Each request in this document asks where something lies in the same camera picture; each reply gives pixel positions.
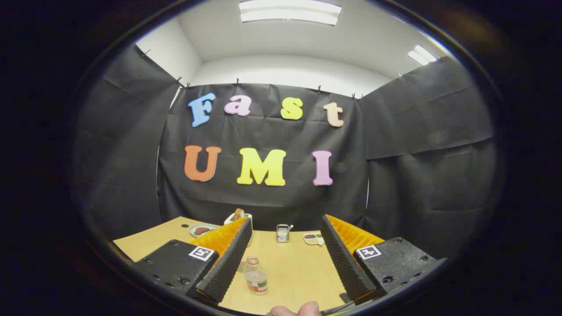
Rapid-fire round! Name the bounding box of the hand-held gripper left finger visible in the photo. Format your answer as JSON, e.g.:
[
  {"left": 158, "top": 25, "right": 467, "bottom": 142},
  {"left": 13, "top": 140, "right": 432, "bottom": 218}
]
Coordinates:
[{"left": 132, "top": 216, "right": 253, "bottom": 305}]

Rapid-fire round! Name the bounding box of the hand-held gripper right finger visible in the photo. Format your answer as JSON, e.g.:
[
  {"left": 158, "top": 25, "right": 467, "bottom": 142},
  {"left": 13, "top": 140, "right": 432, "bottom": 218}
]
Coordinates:
[{"left": 320, "top": 214, "right": 448, "bottom": 306}]

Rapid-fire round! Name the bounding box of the clear plastic juice bottle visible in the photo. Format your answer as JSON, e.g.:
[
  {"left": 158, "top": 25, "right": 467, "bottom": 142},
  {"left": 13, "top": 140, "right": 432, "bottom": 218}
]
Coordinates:
[{"left": 244, "top": 256, "right": 268, "bottom": 295}]

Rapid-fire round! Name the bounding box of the round plate with brown food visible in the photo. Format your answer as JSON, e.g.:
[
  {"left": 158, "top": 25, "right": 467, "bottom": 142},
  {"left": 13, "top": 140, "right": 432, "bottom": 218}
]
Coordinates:
[{"left": 189, "top": 224, "right": 219, "bottom": 238}]

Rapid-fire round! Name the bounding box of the wooden table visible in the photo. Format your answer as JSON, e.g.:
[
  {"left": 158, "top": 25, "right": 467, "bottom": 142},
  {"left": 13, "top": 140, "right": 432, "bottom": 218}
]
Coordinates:
[{"left": 113, "top": 216, "right": 387, "bottom": 315}]

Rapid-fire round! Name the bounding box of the white toy toaster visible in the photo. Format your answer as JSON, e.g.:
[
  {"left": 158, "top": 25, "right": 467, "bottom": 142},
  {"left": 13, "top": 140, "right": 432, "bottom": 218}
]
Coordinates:
[{"left": 224, "top": 208, "right": 254, "bottom": 247}]

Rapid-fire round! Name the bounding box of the small ceiling light panel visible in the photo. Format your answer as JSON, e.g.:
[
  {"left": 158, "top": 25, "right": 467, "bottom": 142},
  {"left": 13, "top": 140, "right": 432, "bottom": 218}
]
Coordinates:
[{"left": 407, "top": 44, "right": 438, "bottom": 66}]

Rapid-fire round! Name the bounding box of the large ceiling light panel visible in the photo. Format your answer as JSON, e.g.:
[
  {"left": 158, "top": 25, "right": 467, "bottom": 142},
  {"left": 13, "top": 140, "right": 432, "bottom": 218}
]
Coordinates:
[{"left": 239, "top": 0, "right": 342, "bottom": 26}]

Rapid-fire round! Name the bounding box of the small metal wire basket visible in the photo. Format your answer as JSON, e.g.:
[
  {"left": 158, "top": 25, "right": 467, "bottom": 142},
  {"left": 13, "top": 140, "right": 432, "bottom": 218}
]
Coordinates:
[{"left": 276, "top": 223, "right": 294, "bottom": 243}]

